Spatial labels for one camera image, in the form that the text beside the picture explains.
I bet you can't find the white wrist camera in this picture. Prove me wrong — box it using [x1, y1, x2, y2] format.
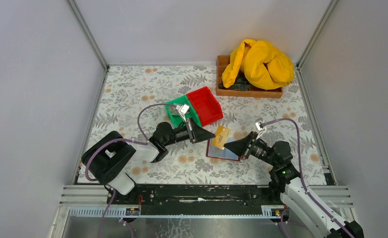
[255, 118, 267, 139]
[175, 104, 189, 122]

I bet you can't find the green plastic bin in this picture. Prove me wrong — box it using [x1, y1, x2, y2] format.
[165, 95, 202, 127]

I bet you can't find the red leather card holder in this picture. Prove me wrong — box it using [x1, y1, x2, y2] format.
[206, 139, 240, 161]

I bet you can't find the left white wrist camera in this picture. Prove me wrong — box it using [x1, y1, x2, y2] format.
[175, 104, 189, 122]

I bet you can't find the dark green item in tray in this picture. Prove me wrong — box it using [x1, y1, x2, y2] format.
[218, 74, 251, 91]

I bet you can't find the yellow cloth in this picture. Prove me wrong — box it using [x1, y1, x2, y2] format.
[222, 39, 295, 90]

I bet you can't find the wooden tray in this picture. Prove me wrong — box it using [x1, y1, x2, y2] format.
[216, 56, 283, 99]

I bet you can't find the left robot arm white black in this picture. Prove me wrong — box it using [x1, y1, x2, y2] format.
[81, 119, 215, 195]

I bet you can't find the gold credit card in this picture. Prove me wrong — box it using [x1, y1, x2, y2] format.
[211, 125, 231, 150]

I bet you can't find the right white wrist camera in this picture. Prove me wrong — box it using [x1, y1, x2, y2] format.
[255, 118, 267, 139]

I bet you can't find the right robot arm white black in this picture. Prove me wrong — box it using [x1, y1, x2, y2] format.
[224, 132, 364, 238]

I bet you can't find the red plastic bin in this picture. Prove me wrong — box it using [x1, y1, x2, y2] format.
[186, 86, 223, 126]

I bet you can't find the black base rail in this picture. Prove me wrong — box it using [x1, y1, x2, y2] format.
[107, 184, 285, 216]

